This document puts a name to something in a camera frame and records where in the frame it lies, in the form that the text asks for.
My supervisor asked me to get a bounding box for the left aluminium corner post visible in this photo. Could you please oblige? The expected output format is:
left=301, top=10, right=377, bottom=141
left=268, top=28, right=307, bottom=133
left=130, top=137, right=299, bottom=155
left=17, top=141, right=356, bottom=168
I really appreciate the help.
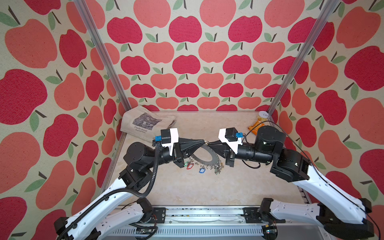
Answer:
left=74, top=0, right=132, bottom=111

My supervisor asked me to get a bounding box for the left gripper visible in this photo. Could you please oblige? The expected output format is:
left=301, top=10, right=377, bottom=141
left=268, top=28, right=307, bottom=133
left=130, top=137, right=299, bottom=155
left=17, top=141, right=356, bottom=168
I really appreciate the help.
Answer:
left=144, top=135, right=203, bottom=170

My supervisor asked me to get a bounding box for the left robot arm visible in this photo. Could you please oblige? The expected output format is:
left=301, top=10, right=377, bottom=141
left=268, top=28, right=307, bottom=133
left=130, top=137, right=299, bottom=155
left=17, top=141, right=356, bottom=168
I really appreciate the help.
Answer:
left=54, top=136, right=207, bottom=240

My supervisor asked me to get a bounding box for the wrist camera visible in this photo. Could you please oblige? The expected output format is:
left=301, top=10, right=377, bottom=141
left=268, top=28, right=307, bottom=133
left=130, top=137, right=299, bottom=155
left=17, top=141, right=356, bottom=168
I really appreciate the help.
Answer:
left=154, top=128, right=179, bottom=156
left=218, top=128, right=244, bottom=155

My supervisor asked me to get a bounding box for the orange snack bag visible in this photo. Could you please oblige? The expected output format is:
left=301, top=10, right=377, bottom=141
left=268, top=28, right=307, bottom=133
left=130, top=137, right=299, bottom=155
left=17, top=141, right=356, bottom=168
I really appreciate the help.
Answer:
left=248, top=121, right=265, bottom=135

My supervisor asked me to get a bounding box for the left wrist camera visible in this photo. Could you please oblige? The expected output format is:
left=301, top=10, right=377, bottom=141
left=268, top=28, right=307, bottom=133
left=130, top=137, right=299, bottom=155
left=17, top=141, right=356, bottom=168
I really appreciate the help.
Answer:
left=154, top=128, right=179, bottom=156

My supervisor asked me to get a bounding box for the printed canvas tote bag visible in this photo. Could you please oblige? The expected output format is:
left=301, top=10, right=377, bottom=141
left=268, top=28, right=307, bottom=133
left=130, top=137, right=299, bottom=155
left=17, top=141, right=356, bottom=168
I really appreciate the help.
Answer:
left=121, top=106, right=177, bottom=137

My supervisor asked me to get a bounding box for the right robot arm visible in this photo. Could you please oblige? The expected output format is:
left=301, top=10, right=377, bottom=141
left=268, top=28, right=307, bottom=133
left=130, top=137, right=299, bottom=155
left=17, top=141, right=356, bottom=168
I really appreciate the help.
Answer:
left=208, top=126, right=375, bottom=240

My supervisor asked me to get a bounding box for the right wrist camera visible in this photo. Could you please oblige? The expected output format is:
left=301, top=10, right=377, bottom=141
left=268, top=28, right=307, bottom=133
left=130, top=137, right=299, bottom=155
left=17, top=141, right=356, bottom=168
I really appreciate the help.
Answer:
left=218, top=128, right=244, bottom=155

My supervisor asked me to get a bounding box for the small yellow white can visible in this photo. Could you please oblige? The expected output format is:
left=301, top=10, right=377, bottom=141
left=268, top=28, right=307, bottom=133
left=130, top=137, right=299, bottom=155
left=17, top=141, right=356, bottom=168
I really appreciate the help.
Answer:
left=258, top=111, right=269, bottom=122

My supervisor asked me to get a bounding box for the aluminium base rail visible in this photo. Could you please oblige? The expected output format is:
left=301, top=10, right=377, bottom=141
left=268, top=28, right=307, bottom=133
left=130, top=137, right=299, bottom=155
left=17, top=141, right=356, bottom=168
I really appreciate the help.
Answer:
left=105, top=206, right=333, bottom=240

